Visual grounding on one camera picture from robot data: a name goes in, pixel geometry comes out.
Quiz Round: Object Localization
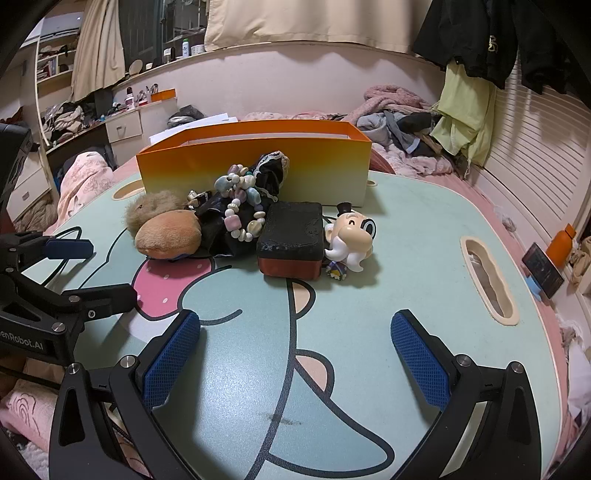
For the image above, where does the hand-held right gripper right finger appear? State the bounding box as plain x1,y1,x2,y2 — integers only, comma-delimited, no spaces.
390,309,543,480

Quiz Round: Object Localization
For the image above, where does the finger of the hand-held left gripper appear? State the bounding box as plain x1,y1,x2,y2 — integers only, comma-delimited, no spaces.
0,283,140,334
0,232,96,296

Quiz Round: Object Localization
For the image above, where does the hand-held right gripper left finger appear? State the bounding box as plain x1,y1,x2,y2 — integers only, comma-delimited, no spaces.
48,309,202,480

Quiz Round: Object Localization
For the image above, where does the brown plush toy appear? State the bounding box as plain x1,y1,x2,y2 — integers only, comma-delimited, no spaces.
135,210,203,260

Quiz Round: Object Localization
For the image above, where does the beige fur pompom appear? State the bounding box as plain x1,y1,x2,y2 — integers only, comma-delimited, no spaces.
123,191,188,237

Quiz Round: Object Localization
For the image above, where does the black lace-trimmed cloth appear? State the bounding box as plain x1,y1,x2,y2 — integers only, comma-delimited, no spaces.
185,150,291,260

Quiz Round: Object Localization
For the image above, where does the cartoon moustache man figurine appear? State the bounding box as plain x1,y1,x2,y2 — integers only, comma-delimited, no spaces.
322,201,376,282

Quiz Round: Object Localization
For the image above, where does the pastel bead bracelet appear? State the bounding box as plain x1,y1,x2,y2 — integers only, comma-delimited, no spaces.
213,161,269,243

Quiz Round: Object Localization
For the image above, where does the orange cardboard box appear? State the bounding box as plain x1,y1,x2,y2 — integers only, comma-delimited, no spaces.
135,119,374,206

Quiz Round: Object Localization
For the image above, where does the white drawer unit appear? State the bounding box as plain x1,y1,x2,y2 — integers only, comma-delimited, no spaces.
6,154,53,223

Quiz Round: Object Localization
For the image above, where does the pink printed blanket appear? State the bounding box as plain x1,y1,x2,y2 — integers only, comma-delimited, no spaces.
0,141,468,480

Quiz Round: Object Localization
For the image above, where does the heap of clothes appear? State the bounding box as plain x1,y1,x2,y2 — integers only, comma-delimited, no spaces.
43,103,98,142

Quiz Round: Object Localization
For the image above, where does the white drawer cabinet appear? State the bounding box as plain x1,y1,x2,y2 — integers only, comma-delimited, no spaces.
105,109,144,143

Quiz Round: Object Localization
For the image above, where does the blue phone stand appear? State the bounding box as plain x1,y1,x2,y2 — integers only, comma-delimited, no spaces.
526,274,555,304

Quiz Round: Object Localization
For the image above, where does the black phone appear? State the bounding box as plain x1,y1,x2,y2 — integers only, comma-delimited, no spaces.
522,242,565,300

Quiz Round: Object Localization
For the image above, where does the white crumpled cloth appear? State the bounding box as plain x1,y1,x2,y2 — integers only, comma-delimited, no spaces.
558,313,591,417

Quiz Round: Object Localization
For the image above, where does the cosmetic bottles cluster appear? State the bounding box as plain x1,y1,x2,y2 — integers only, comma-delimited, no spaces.
124,84,160,110

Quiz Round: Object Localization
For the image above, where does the dark grey bag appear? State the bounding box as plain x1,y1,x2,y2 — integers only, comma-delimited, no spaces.
165,105,205,129

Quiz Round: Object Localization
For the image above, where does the orange bottle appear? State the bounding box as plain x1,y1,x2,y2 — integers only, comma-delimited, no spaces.
546,224,578,270

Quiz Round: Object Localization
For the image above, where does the beige cloth bundle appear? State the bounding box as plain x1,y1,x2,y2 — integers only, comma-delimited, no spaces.
570,237,591,292

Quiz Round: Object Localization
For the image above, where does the red pillow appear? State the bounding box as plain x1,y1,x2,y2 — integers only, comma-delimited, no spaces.
370,150,397,175

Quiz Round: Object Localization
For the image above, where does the tan curtain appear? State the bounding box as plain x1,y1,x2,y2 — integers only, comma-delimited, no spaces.
69,0,128,103

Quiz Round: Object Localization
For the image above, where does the white air conditioner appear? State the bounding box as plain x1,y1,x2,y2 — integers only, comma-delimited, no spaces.
39,17,82,38

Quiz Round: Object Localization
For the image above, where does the dark garment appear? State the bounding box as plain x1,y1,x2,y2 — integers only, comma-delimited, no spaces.
397,113,447,140

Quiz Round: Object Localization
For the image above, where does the grey garment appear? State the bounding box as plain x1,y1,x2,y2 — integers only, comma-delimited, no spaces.
356,111,403,147

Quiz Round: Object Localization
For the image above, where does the white slatted closet door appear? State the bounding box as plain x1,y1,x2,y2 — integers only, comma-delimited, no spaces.
462,65,591,241

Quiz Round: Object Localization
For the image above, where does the yellow-green garment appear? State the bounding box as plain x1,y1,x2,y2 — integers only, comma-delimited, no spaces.
431,62,498,168

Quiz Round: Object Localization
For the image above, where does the pink fluffy cloth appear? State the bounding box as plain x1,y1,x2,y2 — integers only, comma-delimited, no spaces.
362,84,440,116

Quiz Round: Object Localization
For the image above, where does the beige curtain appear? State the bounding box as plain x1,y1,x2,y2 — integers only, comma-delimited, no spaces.
203,0,437,56

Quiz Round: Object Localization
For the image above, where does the black hanging jacket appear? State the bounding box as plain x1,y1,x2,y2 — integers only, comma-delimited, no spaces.
413,0,523,89
519,0,576,96

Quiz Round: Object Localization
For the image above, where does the black cable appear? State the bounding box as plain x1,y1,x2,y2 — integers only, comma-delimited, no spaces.
44,226,93,287

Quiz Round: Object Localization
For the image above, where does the white wall shelf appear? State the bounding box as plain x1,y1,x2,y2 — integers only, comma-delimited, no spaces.
34,41,77,85

